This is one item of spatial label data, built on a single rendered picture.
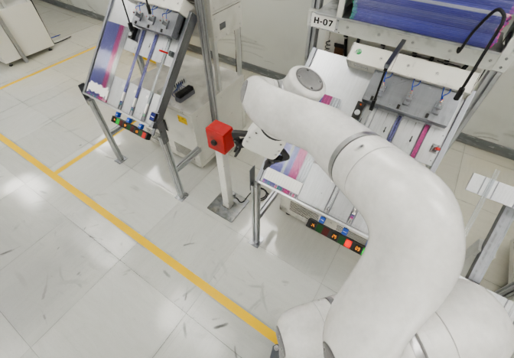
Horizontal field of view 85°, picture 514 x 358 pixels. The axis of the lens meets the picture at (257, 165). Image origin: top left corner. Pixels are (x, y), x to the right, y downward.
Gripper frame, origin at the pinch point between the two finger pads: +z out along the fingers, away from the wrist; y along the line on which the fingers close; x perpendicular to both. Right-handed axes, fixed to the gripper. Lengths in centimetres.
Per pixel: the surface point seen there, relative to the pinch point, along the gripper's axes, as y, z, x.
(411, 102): -55, -8, -52
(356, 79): -36, 4, -68
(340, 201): -52, 32, -22
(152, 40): 69, 63, -97
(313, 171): -37, 34, -33
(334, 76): -28, 9, -70
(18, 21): 287, 243, -225
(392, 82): -46, -7, -60
